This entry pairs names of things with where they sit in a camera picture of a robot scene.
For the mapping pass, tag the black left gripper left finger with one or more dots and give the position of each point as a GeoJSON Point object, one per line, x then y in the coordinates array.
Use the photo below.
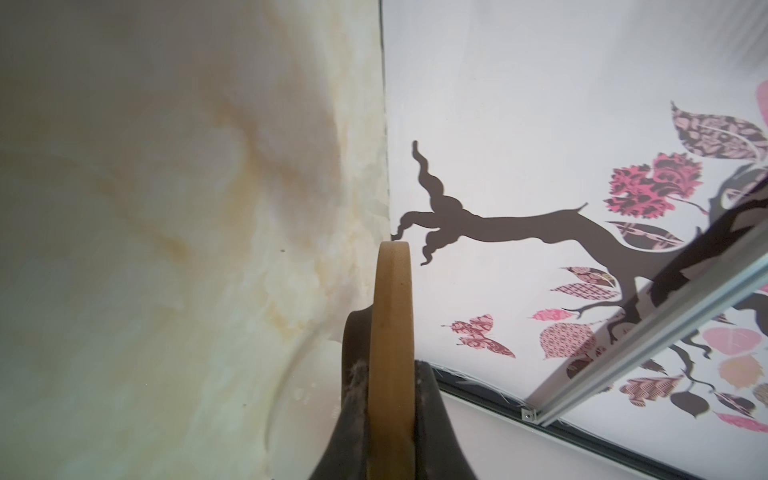
{"type": "Point", "coordinates": [345, 457]}

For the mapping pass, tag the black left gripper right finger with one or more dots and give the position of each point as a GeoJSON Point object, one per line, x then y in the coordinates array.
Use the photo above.
{"type": "Point", "coordinates": [438, 454]}

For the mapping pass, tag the aluminium crossbar rail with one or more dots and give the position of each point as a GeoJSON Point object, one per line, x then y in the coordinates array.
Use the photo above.
{"type": "Point", "coordinates": [738, 272]}

